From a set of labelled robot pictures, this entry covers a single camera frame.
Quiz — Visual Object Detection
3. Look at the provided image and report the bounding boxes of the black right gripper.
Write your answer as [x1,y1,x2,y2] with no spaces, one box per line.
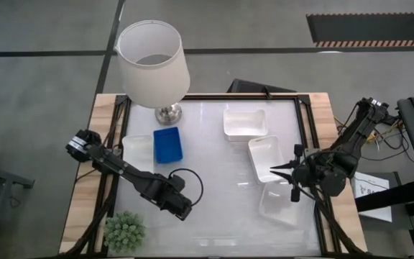
[270,143,316,203]

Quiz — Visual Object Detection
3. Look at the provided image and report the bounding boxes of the white plastic basket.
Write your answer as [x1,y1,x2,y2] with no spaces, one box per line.
[247,135,286,184]
[223,109,268,142]

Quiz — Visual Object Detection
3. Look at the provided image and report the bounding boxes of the frosted translucent plastic basket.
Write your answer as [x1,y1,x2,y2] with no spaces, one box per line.
[258,179,318,228]
[121,134,155,174]

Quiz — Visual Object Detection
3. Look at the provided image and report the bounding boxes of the small green artificial plant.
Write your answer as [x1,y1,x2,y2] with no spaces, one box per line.
[103,211,147,255]

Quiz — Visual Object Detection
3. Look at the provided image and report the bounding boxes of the white printed paper sheet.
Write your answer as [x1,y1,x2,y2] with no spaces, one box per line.
[350,171,394,223]

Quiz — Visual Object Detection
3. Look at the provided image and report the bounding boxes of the black monitor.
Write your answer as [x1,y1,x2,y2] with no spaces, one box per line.
[227,78,298,95]

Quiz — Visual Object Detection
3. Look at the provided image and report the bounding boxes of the white shade table lamp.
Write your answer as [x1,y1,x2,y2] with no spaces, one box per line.
[114,19,191,127]

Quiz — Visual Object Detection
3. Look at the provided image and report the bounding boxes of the black striped-edge floor mat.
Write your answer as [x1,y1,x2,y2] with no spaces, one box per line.
[306,12,414,48]

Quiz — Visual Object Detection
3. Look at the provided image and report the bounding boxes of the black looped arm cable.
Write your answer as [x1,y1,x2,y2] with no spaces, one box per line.
[169,168,205,208]

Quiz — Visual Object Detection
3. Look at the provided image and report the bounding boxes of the black cable bundle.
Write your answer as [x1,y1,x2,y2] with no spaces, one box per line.
[68,186,116,257]
[313,196,364,257]

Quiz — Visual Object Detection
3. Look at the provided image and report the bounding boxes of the black metal table frame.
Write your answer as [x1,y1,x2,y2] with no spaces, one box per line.
[86,92,368,258]

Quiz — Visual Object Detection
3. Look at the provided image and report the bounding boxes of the tangled coloured cables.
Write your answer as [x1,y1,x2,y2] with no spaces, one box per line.
[336,118,414,163]

